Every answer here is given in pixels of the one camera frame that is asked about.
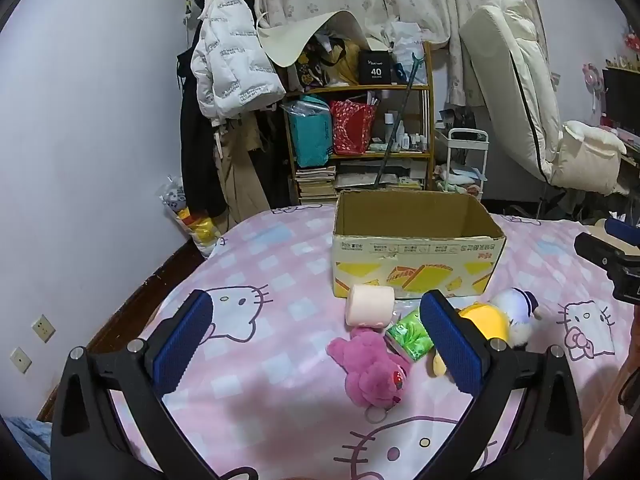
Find wooden shelf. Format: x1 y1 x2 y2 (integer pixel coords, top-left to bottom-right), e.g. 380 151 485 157
282 42 436 206

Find black coat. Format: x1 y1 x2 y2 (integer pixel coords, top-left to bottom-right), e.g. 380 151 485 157
176 50 228 218

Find dark monitor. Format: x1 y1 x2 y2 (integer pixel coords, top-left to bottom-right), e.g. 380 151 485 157
602 67 640 126

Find wall socket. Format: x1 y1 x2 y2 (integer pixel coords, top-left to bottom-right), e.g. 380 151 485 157
10 346 33 375
31 314 56 343

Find black box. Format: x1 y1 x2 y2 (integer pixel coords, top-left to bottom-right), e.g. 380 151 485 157
358 50 392 86

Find pile of flat magazines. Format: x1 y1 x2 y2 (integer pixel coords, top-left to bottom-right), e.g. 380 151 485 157
335 160 426 193

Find stack of old books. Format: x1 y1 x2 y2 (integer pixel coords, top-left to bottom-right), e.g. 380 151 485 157
295 165 338 206

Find row of small bottles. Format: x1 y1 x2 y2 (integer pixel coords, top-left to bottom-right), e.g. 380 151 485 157
382 112 430 153

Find green pole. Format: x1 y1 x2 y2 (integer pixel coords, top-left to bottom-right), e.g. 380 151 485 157
372 52 425 191

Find teal bag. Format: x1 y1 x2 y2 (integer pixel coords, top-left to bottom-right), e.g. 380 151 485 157
287 95 333 168

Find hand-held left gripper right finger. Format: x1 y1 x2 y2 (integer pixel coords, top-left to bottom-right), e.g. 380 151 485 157
419 289 586 480

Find pink fan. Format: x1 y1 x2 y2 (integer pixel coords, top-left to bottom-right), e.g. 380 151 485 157
582 62 606 116

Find cream padded recliner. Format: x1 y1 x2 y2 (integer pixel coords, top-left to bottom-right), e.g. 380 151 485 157
459 0 628 196

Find beige trench coat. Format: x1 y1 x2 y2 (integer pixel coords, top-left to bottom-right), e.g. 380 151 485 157
215 110 273 226

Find white rolling cart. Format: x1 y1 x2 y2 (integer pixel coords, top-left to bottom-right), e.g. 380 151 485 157
435 127 488 201

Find blue cloth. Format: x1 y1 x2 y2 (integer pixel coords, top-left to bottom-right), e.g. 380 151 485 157
5 416 53 480

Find cardboard box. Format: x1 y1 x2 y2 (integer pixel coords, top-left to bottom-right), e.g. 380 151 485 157
331 190 507 301

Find yellow plush toy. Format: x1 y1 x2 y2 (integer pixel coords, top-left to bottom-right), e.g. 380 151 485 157
432 301 511 378

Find white plastic bags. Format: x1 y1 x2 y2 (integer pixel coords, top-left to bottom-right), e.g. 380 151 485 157
382 20 428 86

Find white fluffy plush doll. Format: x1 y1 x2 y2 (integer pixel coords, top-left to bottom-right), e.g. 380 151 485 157
490 287 543 348

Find red patterned bag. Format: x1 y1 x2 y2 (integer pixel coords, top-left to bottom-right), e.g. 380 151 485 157
330 100 377 156

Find white puffer jacket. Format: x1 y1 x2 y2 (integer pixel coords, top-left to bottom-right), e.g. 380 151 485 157
190 0 287 123

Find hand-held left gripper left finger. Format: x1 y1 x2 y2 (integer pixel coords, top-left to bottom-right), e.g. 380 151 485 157
50 289 216 480

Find green tissue packet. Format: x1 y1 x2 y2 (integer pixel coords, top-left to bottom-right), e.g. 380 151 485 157
385 309 435 363

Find cream curved sheet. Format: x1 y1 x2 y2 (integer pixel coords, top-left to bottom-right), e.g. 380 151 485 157
257 10 388 68

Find pink plush bear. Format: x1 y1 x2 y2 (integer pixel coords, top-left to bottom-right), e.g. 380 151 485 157
327 329 413 423

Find wooden bed frame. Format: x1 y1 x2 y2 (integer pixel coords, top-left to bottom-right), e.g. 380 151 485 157
37 237 206 423

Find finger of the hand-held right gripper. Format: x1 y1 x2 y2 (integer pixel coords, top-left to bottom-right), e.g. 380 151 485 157
602 217 640 247
574 232 640 283

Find black and yellow patterned bag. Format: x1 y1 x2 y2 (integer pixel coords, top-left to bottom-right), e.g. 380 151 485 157
295 40 346 88

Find plastic bag of toys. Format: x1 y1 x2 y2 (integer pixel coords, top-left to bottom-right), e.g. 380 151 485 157
160 175 228 261

